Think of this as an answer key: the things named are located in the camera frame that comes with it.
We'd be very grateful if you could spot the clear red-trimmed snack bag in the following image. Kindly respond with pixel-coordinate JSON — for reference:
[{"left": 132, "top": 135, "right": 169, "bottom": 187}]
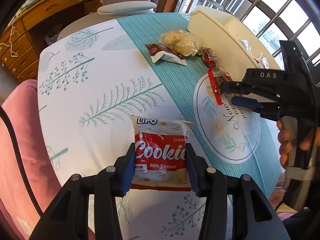
[{"left": 201, "top": 48, "right": 232, "bottom": 105}]

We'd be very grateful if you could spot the clear pastry snack bag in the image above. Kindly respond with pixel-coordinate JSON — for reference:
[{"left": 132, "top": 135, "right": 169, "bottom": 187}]
[{"left": 238, "top": 38, "right": 252, "bottom": 54}]

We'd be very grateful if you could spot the dark red snowflake snack packet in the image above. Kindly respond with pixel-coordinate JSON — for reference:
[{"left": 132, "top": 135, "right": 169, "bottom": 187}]
[{"left": 145, "top": 44, "right": 187, "bottom": 66}]

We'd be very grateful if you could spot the Lipo cookies packet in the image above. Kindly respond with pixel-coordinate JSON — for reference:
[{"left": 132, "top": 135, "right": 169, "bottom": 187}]
[{"left": 131, "top": 115, "right": 194, "bottom": 192}]

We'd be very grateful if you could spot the clear bag of puffed snacks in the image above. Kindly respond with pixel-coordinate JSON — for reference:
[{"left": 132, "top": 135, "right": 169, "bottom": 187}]
[{"left": 158, "top": 29, "right": 202, "bottom": 57}]

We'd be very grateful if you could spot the person's right hand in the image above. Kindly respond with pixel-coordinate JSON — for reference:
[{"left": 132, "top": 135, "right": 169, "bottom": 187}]
[{"left": 276, "top": 119, "right": 320, "bottom": 169}]

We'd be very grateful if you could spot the cream plastic storage bin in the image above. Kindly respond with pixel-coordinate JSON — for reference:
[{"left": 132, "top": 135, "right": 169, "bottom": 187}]
[{"left": 187, "top": 5, "right": 280, "bottom": 81}]

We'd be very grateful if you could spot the window with metal grille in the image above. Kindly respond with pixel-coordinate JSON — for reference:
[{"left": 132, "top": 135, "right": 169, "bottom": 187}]
[{"left": 175, "top": 0, "right": 319, "bottom": 70}]

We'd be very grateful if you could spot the pink sofa chair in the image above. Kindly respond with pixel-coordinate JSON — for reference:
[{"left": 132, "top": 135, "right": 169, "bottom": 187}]
[{"left": 0, "top": 80, "right": 61, "bottom": 239}]

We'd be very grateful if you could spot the leaf-patterned tablecloth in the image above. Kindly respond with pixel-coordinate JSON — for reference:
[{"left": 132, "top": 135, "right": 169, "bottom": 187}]
[{"left": 36, "top": 12, "right": 283, "bottom": 240}]

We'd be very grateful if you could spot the grey office chair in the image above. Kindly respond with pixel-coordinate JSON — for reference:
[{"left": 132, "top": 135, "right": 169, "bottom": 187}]
[{"left": 57, "top": 0, "right": 157, "bottom": 40}]

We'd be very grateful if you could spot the wooden drawer desk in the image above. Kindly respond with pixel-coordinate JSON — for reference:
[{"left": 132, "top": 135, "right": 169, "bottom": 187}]
[{"left": 1, "top": 0, "right": 100, "bottom": 82}]

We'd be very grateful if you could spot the black cable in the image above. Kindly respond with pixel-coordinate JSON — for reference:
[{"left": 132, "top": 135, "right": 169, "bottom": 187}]
[{"left": 0, "top": 106, "right": 45, "bottom": 218}]

